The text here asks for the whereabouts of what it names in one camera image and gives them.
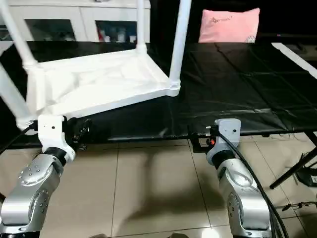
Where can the white plastic table top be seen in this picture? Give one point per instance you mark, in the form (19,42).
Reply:
(99,79)

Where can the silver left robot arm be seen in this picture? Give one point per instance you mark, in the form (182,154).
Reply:
(32,193)

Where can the black work mat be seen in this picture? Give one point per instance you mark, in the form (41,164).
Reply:
(237,89)

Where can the black tripod stand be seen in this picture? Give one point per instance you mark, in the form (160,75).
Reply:
(294,171)

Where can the white cabinet with glass doors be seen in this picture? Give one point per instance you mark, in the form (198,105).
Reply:
(64,20)

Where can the black power adapter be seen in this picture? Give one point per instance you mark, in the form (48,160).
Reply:
(308,176)

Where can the pink pillow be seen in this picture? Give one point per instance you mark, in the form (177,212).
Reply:
(228,25)

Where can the black furniture with yellow label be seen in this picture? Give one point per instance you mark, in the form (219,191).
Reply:
(168,20)

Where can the dark low tv bench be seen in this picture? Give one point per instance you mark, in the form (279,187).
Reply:
(287,38)

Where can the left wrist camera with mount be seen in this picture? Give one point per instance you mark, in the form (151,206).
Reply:
(52,134)

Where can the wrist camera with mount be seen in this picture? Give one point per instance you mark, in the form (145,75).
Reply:
(225,134)
(52,134)

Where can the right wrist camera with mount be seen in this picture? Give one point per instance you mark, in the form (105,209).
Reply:
(225,134)

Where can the grey metal frame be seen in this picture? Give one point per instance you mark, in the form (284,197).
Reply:
(299,206)

